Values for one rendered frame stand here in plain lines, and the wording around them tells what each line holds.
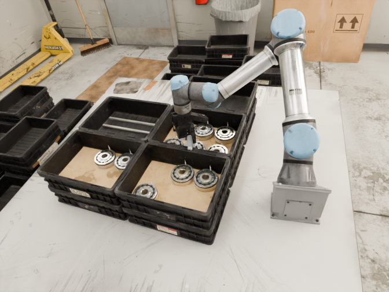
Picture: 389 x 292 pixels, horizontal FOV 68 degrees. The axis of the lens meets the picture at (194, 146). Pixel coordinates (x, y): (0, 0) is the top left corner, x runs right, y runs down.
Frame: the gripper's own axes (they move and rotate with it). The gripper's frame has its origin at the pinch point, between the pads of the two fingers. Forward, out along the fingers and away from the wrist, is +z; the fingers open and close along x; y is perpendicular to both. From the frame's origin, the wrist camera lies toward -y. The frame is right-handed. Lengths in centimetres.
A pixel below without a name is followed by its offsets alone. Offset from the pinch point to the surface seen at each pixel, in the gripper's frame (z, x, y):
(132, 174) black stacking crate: -2.5, 8.4, 31.5
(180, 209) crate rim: -3.4, 36.7, 20.5
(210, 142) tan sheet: 2.0, 0.1, -9.6
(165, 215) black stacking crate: 4.2, 30.1, 25.3
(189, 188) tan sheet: 4.8, 20.8, 11.3
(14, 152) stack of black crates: 32, -99, 100
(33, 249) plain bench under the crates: 20, 7, 81
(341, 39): 37, -139, -245
